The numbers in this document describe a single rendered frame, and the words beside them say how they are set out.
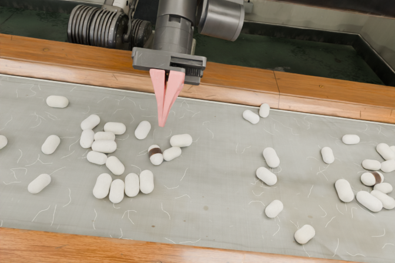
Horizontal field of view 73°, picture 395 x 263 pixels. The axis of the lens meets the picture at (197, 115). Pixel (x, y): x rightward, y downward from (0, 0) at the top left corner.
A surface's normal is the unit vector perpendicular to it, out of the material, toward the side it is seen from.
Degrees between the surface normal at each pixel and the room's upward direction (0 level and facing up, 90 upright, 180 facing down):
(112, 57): 0
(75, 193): 0
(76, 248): 0
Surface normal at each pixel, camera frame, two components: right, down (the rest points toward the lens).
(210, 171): 0.13, -0.72
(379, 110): 0.06, -0.02
